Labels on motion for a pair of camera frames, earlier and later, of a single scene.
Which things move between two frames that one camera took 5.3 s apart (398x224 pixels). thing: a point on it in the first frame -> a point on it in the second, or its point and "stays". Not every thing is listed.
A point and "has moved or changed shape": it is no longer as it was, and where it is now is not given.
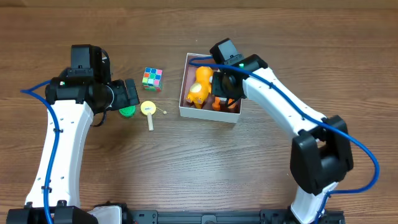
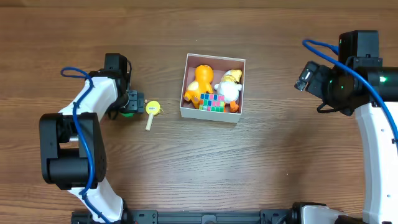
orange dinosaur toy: [199, 91] stays
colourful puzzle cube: [152, 79] -> [212, 102]
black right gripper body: [224, 94] -> [315, 80]
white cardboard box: [187, 109] stays
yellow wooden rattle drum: [148, 107] has moved or changed shape
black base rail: [263, 216] stays
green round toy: [128, 112] stays
